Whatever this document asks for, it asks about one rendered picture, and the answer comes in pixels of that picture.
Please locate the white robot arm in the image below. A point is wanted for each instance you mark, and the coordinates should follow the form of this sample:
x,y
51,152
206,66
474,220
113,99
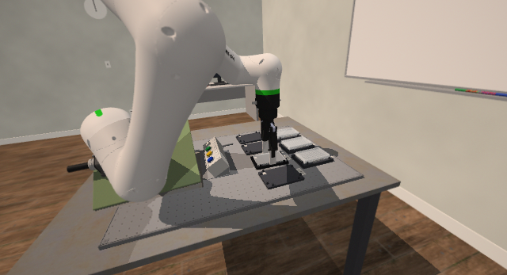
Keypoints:
x,y
179,47

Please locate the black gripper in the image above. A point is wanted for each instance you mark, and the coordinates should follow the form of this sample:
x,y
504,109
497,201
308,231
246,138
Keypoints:
x,y
269,133

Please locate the white button panel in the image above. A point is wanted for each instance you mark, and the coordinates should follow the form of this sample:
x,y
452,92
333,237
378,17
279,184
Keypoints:
x,y
215,159

